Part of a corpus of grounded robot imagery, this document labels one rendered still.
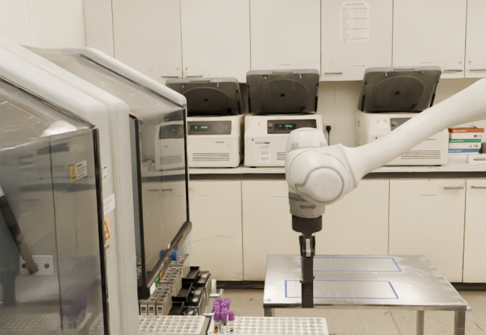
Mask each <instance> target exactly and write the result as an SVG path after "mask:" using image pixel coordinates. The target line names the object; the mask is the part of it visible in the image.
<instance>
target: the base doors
mask: <svg viewBox="0 0 486 335"><path fill-rule="evenodd" d="M445 186H446V187H459V186H461V187H463V189H444V187H445ZM472 186H474V187H486V179H389V180H388V179H369V180H360V181H359V184H358V186H357V188H356V189H354V190H352V191H351V192H349V193H348V194H346V195H345V196H344V197H343V198H342V199H340V200H339V201H338V202H336V203H334V204H331V205H326V206H325V213H324V214H323V228H322V230H321V231H320V232H315V254H316V255H387V254H389V255H425V256H426V257H427V259H428V260H429V261H430V262H431V264H433V265H434V267H435V268H436V269H437V270H438V271H440V272H441V273H442V275H444V277H446V279H447V280H448V281H449V282H486V189H477V188H472ZM189 188H190V191H189V201H190V221H191V222H192V230H191V243H192V266H199V267H200V270H201V271H209V273H211V279H216V281H243V266H244V281H265V271H266V263H267V255H300V246H299V236H301V235H302V233H301V232H295V231H294V230H293V229H292V227H291V215H292V214H290V213H289V212H290V210H289V209H290V206H289V205H290V204H289V196H288V193H289V189H288V185H287V182H286V181H242V189H241V181H191V182H189ZM196 194H198V195H210V197H209V198H207V197H196ZM419 194H438V196H437V197H420V196H419ZM271 195H287V198H271ZM388 203H389V215H388ZM242 231H243V251H242ZM462 269H463V270H462Z"/></svg>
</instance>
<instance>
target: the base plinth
mask: <svg viewBox="0 0 486 335"><path fill-rule="evenodd" d="M450 283H451V285H452V286H453V287H454V289H455V290H456V291H478V292H486V282H450ZM264 287H265V281H244V280H243V281H216V289H264Z"/></svg>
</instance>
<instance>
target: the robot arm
mask: <svg viewBox="0 0 486 335"><path fill-rule="evenodd" d="M485 119H486V77H485V78H483V79H481V80H479V81H477V82H476V83H474V84H473V85H470V86H469V87H468V88H466V89H464V90H462V91H461V92H459V93H457V94H456V95H454V96H451V97H450V98H448V99H446V100H444V101H442V102H440V103H438V104H436V105H434V106H432V107H430V108H428V109H427V110H425V111H423V112H421V113H420V114H418V115H416V116H415V117H413V118H411V119H410V120H409V121H407V122H405V123H403V124H402V125H401V126H399V127H397V128H396V129H395V130H393V131H391V132H389V133H388V134H387V135H385V136H383V137H382V138H380V139H378V140H376V141H374V142H372V143H369V144H366V145H363V146H359V147H356V148H348V147H346V146H343V145H342V144H340V143H339V144H336V145H330V146H328V145H327V142H326V139H325V136H324V134H323V131H322V130H318V129H315V128H309V127H304V128H299V129H296V130H293V131H291V132H290V135H289V138H288V141H287V144H286V153H285V173H286V182H287V185H288V189H289V193H288V196H289V204H290V205H289V206H290V209H289V210H290V212H289V213H290V214H292V215H291V227H292V229H293V230H294V231H295V232H301V233H302V235H301V236H299V246H300V255H301V256H302V270H301V273H302V279H300V280H299V283H301V305H302V308H314V303H313V281H314V280H313V279H315V276H313V257H314V256H315V236H313V235H312V234H313V233H315V232H320V231H321V230H322V228H323V214H324V213H325V206H326V205H331V204H334V203H336V202H338V201H339V200H340V199H342V198H343V197H344V196H345V195H346V194H348V193H349V192H351V191H352V190H354V189H356V188H357V186H358V184H359V181H360V179H361V178H363V176H364V175H366V174H368V173H370V172H371V171H373V170H375V169H377V168H379V167H381V166H383V165H385V164H387V163H388V162H390V161H392V160H393V159H395V158H397V157H399V156H400V155H402V154H403V153H405V152H407V151H408V150H410V149H412V148H413V147H415V146H416V145H419V144H420V143H421V142H423V141H425V140H426V139H428V138H429V137H431V136H433V135H435V134H437V133H438V132H441V131H443V130H445V129H448V128H450V127H454V126H456V125H460V124H466V123H470V122H476V121H480V120H485Z"/></svg>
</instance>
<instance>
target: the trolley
mask: <svg viewBox="0 0 486 335"><path fill-rule="evenodd" d="M301 270H302V256H301V255H267V263H266V271H265V287H264V295H263V308H264V317H275V308H282V309H338V310H416V311H417V322H416V335H424V325H425V310H448V311H455V312H454V334H453V335H465V315H466V313H470V312H472V308H471V307H470V306H469V305H468V304H467V302H466V301H465V300H464V299H463V297H462V296H461V295H460V294H459V293H458V292H457V291H456V290H455V289H454V287H453V286H452V285H451V283H450V282H449V281H448V280H447V279H446V277H444V275H442V273H441V272H440V271H438V270H437V269H436V268H435V267H434V265H433V264H431V262H430V261H429V260H428V259H427V257H426V256H425V255H315V256H314V257H313V276H315V279H313V280H314V281H313V303H314V308H302V305H301V283H299V280H300V279H302V273H301Z"/></svg>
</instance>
